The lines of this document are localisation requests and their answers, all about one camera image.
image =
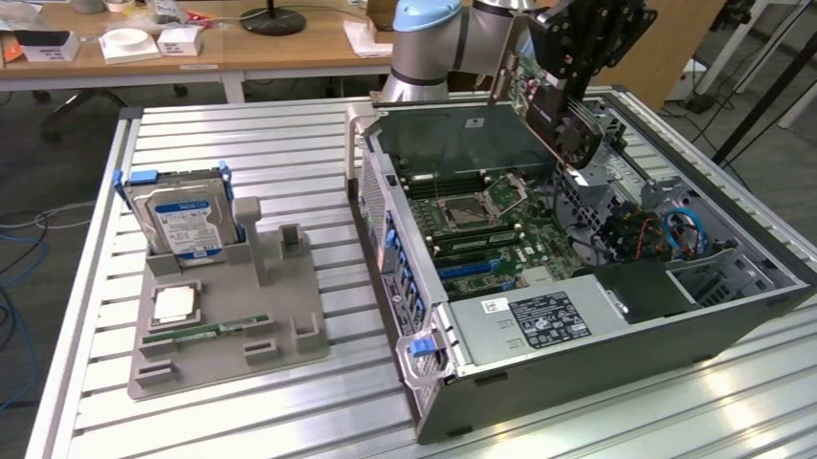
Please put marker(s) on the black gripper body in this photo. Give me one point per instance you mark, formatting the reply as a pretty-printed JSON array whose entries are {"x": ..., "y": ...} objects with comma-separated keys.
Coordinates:
[{"x": 593, "y": 33}]

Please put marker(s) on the graphics card with black shroud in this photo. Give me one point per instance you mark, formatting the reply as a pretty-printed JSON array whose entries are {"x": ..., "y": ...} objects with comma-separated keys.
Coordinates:
[{"x": 577, "y": 138}]

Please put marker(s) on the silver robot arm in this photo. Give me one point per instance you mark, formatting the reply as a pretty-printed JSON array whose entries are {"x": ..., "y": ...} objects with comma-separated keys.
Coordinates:
[{"x": 421, "y": 48}]

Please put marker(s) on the wooden cabinet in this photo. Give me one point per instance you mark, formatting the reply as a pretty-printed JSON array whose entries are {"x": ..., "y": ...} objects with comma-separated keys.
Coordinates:
[{"x": 682, "y": 48}]

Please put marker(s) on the black stand pole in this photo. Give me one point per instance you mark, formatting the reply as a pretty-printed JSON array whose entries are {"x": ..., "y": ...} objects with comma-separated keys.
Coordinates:
[{"x": 766, "y": 95}]

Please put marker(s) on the brown cardboard box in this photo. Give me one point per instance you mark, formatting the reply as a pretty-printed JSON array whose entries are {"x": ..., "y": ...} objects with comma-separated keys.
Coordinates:
[{"x": 379, "y": 14}]

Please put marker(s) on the perforated metal disk bay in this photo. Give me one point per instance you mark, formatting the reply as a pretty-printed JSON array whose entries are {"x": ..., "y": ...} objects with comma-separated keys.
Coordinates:
[{"x": 604, "y": 201}]

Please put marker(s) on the metal socket cover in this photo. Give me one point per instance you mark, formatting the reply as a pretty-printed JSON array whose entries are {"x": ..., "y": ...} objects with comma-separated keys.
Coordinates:
[{"x": 510, "y": 191}]

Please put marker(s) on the stack of papers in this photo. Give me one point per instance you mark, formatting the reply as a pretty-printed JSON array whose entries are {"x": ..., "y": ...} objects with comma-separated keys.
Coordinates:
[{"x": 363, "y": 40}]

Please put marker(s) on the CPU socket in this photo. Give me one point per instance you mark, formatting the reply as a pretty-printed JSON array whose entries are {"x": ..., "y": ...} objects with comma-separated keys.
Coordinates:
[{"x": 466, "y": 212}]

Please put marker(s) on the green motherboard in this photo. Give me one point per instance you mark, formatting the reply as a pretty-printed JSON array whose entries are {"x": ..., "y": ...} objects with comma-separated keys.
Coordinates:
[{"x": 542, "y": 248}]

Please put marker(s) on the installed dark RAM stick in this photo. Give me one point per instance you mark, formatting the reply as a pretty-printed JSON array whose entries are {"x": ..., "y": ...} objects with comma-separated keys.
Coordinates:
[{"x": 485, "y": 245}]

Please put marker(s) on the wooden desk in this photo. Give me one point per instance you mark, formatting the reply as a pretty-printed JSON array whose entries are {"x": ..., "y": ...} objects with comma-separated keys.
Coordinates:
[{"x": 287, "y": 52}]

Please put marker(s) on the black lamp base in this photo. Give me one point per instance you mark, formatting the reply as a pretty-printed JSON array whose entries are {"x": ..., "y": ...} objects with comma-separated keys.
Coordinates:
[{"x": 271, "y": 24}]

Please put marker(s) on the silver chipset heatsink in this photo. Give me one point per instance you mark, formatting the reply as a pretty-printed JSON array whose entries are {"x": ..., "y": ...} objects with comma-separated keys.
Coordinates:
[{"x": 538, "y": 277}]

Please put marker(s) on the blue expansion slot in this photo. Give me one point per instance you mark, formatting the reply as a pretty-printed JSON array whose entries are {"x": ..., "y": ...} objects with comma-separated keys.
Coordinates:
[{"x": 469, "y": 270}]

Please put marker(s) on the grey open disk bay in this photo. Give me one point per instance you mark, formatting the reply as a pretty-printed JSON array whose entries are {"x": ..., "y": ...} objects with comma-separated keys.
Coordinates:
[{"x": 734, "y": 277}]

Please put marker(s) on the red small item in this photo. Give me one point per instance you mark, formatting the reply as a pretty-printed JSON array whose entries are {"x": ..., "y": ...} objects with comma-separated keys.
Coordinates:
[{"x": 199, "y": 19}]

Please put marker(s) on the grey power supply unit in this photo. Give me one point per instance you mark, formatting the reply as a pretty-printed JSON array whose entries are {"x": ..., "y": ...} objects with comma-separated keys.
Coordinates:
[{"x": 498, "y": 330}]

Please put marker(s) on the small white box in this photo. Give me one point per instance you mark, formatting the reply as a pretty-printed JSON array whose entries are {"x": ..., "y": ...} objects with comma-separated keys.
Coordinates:
[{"x": 179, "y": 45}]

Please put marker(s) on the white packet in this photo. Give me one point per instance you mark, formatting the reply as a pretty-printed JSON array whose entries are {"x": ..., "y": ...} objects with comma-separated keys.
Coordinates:
[{"x": 166, "y": 10}]

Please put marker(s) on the blue case latch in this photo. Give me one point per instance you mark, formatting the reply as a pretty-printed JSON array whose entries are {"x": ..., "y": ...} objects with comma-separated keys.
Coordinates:
[{"x": 421, "y": 346}]

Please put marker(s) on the open black PC case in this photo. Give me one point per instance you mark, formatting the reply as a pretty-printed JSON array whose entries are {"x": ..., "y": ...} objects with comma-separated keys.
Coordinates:
[{"x": 574, "y": 382}]

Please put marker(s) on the white square tray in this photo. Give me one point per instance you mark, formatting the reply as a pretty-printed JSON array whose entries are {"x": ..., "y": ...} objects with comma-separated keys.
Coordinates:
[{"x": 127, "y": 48}]

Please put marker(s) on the hard disk in blue caddy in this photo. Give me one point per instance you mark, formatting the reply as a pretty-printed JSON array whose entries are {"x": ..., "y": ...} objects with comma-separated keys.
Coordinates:
[{"x": 184, "y": 225}]

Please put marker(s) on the grey parts rack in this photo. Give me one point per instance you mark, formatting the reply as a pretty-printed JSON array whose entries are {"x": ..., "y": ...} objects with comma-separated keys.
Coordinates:
[{"x": 255, "y": 306}]

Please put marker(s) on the grey cup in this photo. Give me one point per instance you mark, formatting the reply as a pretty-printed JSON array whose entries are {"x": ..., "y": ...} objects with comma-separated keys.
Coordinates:
[{"x": 86, "y": 6}]

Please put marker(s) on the black chair base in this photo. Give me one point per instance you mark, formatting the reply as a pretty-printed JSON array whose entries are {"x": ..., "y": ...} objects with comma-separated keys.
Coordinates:
[{"x": 83, "y": 98}]

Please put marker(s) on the white box with black lid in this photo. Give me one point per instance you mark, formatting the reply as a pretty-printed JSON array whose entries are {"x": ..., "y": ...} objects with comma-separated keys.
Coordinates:
[{"x": 48, "y": 52}]

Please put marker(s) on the silver CPU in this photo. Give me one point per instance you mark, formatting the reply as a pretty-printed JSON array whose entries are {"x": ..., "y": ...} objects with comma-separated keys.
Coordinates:
[{"x": 175, "y": 303}]

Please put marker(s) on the green RAM stick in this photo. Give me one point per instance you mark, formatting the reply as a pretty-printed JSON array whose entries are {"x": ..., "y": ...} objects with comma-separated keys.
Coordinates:
[{"x": 204, "y": 330}]

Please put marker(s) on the orange box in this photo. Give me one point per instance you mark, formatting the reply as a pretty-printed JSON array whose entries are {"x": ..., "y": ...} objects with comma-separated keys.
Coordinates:
[{"x": 10, "y": 52}]

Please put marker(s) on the white desk frame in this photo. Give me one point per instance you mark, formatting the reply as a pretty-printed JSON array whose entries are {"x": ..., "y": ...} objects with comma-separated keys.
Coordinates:
[{"x": 718, "y": 52}]

